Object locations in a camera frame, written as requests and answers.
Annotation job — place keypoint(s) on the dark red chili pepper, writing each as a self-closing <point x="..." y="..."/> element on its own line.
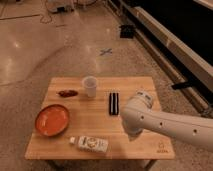
<point x="67" y="93"/>

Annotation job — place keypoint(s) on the black box on floor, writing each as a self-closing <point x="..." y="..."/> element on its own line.
<point x="127" y="31"/>

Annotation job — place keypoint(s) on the orange ceramic bowl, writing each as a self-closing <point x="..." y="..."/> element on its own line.
<point x="52" y="120"/>

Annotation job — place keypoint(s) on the translucent plastic cup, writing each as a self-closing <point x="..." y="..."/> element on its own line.
<point x="89" y="84"/>

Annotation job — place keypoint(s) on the white plastic bottle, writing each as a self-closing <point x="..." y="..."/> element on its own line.
<point x="88" y="143"/>

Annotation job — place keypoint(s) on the wooden folding table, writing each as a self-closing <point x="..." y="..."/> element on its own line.
<point x="89" y="116"/>

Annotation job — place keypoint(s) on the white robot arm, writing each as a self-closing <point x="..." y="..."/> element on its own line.
<point x="137" y="115"/>

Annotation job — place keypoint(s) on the black white striped block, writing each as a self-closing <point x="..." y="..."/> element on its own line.
<point x="113" y="104"/>

